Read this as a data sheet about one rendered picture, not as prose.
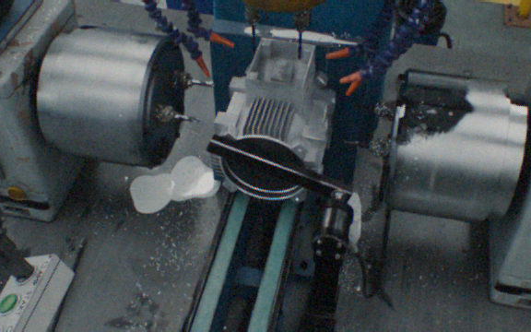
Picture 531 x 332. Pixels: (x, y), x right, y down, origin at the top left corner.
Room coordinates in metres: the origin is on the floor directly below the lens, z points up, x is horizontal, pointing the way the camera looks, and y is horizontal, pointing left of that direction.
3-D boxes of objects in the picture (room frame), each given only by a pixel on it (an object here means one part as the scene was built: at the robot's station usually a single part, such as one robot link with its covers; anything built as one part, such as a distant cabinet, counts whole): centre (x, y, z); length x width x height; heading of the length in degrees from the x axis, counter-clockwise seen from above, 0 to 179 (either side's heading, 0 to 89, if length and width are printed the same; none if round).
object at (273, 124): (0.88, -0.02, 1.01); 0.20 x 0.19 x 0.19; 167
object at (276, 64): (0.92, -0.03, 1.11); 0.12 x 0.11 x 0.07; 167
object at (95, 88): (0.96, 0.33, 1.04); 0.37 x 0.25 x 0.25; 78
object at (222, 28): (1.03, -0.05, 0.97); 0.30 x 0.11 x 0.34; 78
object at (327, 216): (0.82, -0.18, 0.92); 0.45 x 0.13 x 0.24; 168
